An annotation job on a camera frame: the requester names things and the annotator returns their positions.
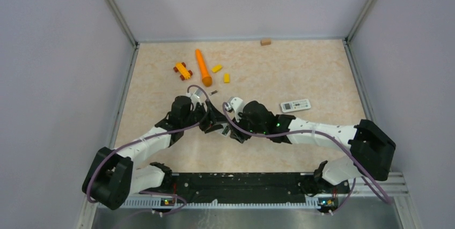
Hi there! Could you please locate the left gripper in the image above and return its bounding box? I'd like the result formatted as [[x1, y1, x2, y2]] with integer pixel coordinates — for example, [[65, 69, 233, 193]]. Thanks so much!
[[182, 99, 230, 133]]

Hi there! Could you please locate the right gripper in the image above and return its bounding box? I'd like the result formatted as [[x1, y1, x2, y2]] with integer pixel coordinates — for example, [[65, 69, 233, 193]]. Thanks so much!
[[228, 108, 267, 143]]

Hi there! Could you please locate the white remote with dark screen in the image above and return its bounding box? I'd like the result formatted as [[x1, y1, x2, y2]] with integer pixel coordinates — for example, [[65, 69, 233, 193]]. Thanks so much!
[[219, 123, 231, 137]]

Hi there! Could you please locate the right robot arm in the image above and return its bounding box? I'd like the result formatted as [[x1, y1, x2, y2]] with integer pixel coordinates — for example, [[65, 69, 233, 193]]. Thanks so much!
[[223, 98, 396, 193]]

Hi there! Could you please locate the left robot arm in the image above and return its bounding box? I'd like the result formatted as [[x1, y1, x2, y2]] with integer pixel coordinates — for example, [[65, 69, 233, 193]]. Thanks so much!
[[82, 95, 228, 210]]

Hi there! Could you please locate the white air conditioner remote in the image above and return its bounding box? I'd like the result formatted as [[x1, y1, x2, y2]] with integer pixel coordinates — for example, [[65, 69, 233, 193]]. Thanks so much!
[[280, 99, 311, 113]]

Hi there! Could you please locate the orange toy microphone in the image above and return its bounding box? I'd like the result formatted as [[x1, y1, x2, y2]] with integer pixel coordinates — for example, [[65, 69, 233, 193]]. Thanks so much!
[[195, 49, 212, 87]]

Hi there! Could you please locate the yellow block lower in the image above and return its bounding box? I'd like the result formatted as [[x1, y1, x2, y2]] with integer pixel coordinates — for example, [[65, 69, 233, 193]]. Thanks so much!
[[223, 73, 230, 84]]

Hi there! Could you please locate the yellow block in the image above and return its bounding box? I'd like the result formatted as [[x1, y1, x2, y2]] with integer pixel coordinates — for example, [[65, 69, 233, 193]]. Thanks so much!
[[211, 64, 223, 73], [223, 73, 230, 84]]

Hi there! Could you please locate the yellow block upper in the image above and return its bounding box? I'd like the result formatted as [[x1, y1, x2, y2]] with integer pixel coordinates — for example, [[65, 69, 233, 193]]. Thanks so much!
[[211, 64, 223, 73]]

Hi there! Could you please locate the yellow toy car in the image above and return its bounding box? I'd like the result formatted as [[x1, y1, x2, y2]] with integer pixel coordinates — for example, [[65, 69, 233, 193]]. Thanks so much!
[[173, 62, 193, 80]]

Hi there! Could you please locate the brown wooden block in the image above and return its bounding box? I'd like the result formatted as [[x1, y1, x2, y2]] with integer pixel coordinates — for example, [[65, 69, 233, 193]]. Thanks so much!
[[260, 39, 271, 46]]

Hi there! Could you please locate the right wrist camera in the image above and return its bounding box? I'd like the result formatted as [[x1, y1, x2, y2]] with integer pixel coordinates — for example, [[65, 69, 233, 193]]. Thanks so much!
[[228, 97, 245, 122]]

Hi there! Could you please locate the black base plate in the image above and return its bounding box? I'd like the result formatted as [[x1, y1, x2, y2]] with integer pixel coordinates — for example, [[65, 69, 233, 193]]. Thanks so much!
[[155, 172, 350, 204]]

